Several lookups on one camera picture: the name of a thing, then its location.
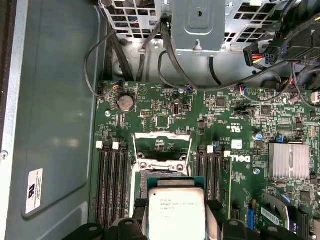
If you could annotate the silver chipset heatsink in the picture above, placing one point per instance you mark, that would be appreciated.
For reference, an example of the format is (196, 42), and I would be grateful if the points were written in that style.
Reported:
(287, 162)

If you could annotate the silver coin battery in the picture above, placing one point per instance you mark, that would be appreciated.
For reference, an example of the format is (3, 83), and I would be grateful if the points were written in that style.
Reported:
(126, 103)

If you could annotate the black power connector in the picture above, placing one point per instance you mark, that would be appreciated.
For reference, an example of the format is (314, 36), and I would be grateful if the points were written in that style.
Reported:
(270, 58)

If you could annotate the CPU socket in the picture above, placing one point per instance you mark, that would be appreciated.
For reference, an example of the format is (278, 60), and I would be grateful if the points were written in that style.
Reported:
(144, 183)

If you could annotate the silver metal drive cage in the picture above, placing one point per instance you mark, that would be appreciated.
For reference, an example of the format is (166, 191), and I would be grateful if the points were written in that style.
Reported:
(197, 30)

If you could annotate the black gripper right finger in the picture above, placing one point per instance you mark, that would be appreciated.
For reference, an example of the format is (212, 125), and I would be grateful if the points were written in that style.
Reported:
(215, 212)

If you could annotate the CPU with silver top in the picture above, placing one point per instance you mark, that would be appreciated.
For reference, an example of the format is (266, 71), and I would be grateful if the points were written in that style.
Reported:
(175, 207)

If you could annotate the white label sticker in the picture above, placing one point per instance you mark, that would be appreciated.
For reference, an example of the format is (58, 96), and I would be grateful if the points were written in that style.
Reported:
(34, 191)

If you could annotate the green motherboard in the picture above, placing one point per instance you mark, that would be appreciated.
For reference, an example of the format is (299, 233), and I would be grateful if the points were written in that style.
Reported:
(225, 117)

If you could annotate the metal socket cover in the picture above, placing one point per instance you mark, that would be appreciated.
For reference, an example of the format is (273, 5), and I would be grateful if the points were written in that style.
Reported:
(162, 136)

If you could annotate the black RAM slot white clip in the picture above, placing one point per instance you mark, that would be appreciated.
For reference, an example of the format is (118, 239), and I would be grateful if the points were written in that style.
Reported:
(103, 185)
(223, 175)
(118, 185)
(209, 175)

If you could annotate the black open PC case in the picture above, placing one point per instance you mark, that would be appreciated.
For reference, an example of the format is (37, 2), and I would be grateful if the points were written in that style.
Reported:
(57, 100)

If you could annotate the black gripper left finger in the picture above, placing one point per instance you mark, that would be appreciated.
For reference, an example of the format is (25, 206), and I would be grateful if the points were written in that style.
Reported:
(140, 210)

